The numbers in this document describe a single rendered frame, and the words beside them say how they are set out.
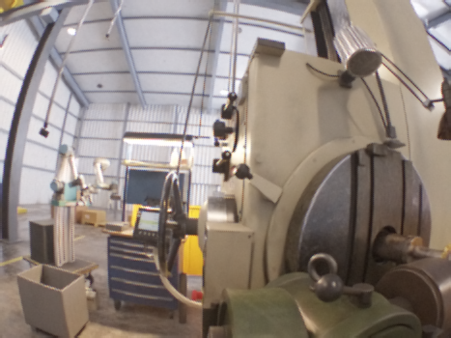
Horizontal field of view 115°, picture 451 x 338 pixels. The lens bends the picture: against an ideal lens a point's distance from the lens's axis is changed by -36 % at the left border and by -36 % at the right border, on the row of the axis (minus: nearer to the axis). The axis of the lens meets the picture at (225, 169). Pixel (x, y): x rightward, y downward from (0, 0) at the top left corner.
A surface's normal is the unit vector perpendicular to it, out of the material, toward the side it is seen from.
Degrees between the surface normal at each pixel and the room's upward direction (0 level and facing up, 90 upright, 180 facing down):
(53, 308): 90
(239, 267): 90
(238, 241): 90
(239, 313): 20
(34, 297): 90
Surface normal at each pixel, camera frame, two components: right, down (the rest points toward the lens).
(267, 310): 0.10, -0.97
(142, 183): 0.06, -0.11
